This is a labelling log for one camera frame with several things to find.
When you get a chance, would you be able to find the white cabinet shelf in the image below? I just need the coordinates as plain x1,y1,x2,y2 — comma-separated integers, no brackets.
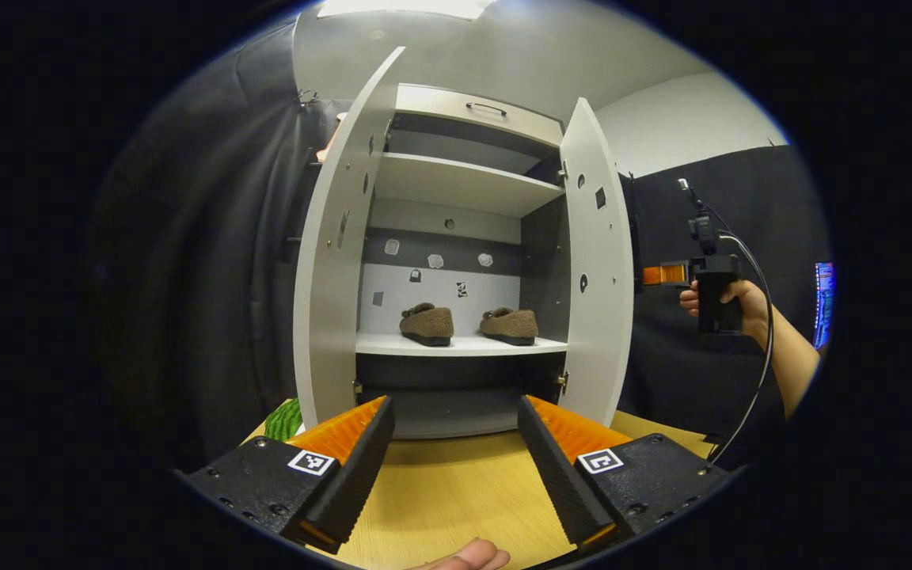
374,152,566,219

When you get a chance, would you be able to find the brown fuzzy shoe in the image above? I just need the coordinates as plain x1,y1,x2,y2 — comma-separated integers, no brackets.
399,302,455,348
479,306,540,347

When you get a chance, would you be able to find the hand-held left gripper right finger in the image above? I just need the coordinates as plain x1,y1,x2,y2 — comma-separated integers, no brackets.
516,394,732,554

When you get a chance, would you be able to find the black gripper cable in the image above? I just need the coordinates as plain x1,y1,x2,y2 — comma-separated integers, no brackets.
701,204,775,466

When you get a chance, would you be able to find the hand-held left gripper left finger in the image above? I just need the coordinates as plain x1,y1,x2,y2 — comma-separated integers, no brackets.
181,395,396,555

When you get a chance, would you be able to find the white cabinet drawer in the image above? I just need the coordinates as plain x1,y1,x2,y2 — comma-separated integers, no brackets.
395,83,565,147

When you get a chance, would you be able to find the computer screen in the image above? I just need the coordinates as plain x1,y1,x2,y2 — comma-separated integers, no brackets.
814,262,835,351

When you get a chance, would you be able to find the green striped object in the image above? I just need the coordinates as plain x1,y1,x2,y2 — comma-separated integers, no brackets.
264,397,303,443

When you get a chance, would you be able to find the ceiling light panel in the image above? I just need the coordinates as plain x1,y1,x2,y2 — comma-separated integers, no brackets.
317,0,496,21

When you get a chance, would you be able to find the white grey shoe cabinet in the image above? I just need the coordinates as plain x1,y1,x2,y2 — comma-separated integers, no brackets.
353,83,569,440

